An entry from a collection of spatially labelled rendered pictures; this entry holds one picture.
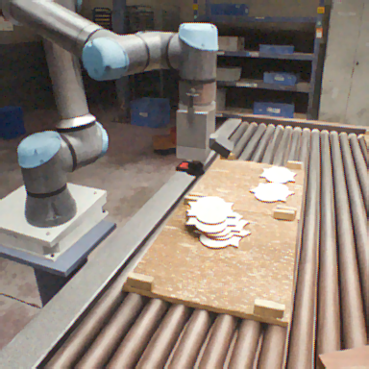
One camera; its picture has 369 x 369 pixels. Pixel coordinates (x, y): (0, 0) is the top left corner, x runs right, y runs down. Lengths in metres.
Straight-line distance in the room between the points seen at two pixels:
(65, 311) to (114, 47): 0.52
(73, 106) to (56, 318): 0.55
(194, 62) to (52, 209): 0.56
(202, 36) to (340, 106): 5.03
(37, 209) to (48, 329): 0.37
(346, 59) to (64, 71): 4.88
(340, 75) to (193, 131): 4.94
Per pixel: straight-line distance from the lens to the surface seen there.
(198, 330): 0.72
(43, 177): 0.97
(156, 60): 0.74
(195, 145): 0.74
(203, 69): 0.71
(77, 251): 1.04
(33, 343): 0.75
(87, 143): 1.03
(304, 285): 0.85
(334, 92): 5.63
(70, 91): 1.02
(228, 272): 0.83
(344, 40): 5.57
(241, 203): 1.12
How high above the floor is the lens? 1.45
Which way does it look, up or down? 24 degrees down
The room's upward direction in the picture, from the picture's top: straight up
